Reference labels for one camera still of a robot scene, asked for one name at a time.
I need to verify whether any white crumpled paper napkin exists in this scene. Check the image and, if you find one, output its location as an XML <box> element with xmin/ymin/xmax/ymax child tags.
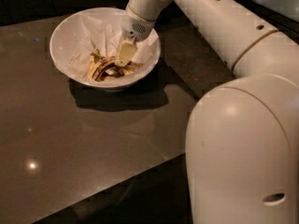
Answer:
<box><xmin>68</xmin><ymin>13</ymin><xmax>161</xmax><ymax>81</ymax></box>

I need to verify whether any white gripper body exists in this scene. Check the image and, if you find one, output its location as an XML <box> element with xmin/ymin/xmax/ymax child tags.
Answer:
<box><xmin>121</xmin><ymin>7</ymin><xmax>155</xmax><ymax>42</ymax></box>

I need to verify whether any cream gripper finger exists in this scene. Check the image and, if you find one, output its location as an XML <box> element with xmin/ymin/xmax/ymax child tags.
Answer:
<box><xmin>115</xmin><ymin>40</ymin><xmax>137</xmax><ymax>67</ymax></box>

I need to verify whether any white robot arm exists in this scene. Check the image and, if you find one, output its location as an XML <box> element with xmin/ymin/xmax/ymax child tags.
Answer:
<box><xmin>121</xmin><ymin>0</ymin><xmax>299</xmax><ymax>224</ymax></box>

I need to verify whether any white bowl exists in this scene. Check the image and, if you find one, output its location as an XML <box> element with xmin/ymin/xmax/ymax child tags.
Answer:
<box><xmin>50</xmin><ymin>7</ymin><xmax>155</xmax><ymax>91</ymax></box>

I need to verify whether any brown spotted banana peel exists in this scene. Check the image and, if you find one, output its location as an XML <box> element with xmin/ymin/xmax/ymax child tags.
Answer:
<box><xmin>87</xmin><ymin>49</ymin><xmax>143</xmax><ymax>82</ymax></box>

